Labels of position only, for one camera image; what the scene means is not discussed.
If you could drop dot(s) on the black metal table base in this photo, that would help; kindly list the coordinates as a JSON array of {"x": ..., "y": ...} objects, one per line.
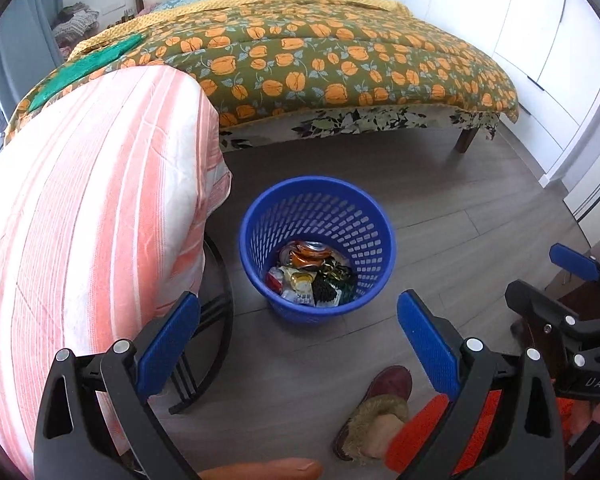
[{"x": 222, "y": 360}]

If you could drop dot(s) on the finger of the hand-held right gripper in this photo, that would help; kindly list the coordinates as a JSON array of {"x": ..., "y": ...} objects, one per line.
[
  {"x": 535, "y": 305},
  {"x": 575, "y": 261}
]

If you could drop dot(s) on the maroon fur-lined slipper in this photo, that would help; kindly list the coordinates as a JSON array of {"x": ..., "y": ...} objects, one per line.
[{"x": 390, "y": 382}]

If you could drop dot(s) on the white wardrobe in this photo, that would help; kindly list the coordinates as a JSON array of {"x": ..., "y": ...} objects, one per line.
[{"x": 530, "y": 35}]

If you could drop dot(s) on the grey blue curtain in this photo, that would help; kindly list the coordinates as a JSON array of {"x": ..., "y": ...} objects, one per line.
[{"x": 20, "y": 35}]

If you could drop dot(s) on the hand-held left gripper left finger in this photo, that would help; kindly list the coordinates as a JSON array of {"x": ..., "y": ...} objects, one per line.
[{"x": 167, "y": 345}]

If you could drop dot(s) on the crushed orange can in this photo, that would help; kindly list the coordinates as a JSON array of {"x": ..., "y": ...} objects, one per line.
[{"x": 307, "y": 255}]

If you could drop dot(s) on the person's left hand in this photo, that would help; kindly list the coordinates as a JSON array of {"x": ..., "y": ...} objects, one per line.
[{"x": 265, "y": 471}]

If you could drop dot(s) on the orange white striped tablecloth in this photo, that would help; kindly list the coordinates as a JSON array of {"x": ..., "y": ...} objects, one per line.
[{"x": 80, "y": 210}]

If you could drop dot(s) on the wooden bed leg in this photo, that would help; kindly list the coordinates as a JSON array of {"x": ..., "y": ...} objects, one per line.
[{"x": 465, "y": 139}]

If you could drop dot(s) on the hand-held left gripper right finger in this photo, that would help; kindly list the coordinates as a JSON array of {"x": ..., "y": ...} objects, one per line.
[{"x": 427, "y": 345}]

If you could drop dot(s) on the dark gold snack bag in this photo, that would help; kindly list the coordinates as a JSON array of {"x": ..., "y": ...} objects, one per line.
[{"x": 330, "y": 282}]

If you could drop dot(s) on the green folded cloth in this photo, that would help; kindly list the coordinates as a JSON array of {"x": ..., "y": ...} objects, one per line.
[{"x": 90, "y": 62}]

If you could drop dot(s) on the pile of clothes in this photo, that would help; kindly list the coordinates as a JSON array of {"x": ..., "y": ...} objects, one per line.
[{"x": 75, "y": 22}]

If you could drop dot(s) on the leaf print bed skirt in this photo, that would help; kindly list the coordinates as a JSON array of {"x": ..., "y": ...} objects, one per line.
[{"x": 355, "y": 120}]

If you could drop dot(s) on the bed with orange floral quilt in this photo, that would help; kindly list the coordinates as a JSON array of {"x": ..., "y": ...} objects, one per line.
[{"x": 330, "y": 60}]

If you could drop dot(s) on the yellow white snack bag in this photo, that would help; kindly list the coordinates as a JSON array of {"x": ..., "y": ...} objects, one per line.
[{"x": 297, "y": 285}]

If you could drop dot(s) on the person's right hand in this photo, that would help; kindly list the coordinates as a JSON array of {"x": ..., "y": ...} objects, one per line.
[{"x": 587, "y": 415}]

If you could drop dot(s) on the blue plastic basket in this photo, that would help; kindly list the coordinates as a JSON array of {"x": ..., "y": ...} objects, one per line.
[{"x": 260, "y": 240}]

